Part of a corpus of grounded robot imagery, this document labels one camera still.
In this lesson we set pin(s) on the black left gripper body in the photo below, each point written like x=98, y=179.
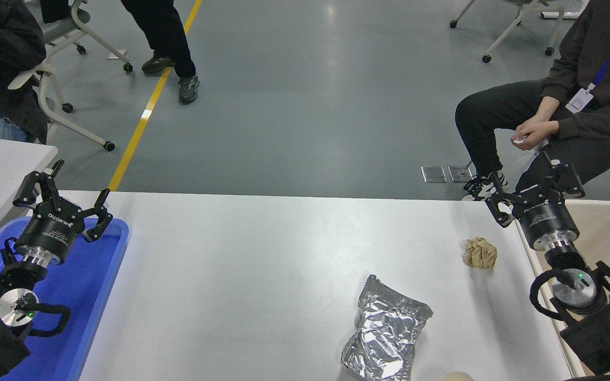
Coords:
x=51, y=233

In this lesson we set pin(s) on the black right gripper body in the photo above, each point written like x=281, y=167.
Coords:
x=546, y=219

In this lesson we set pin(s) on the tan paper ball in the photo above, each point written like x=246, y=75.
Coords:
x=480, y=254

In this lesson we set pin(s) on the silver foil tray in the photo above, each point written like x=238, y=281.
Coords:
x=387, y=330

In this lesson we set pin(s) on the pale paper cup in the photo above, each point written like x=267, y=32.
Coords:
x=457, y=377

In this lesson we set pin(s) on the person's right forearm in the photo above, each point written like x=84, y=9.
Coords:
x=548, y=108

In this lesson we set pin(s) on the person's left hand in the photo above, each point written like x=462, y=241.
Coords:
x=535, y=136

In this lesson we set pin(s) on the person's right hand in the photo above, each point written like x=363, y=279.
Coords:
x=532, y=123

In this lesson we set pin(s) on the metal floor outlet plate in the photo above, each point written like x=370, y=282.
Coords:
x=433, y=174
x=458, y=173

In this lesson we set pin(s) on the blue plastic tray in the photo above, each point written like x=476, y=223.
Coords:
x=88, y=280

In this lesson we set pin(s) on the large pale plastic bin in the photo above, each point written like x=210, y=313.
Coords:
x=609, y=238

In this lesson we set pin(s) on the white office chair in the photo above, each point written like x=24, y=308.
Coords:
x=45, y=100

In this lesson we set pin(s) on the white wheeled chair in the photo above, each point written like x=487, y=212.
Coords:
x=506, y=33

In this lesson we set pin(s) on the grey seat office chair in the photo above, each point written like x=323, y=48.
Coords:
x=64, y=29

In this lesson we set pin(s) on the black hanging garment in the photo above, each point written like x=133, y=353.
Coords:
x=53, y=10

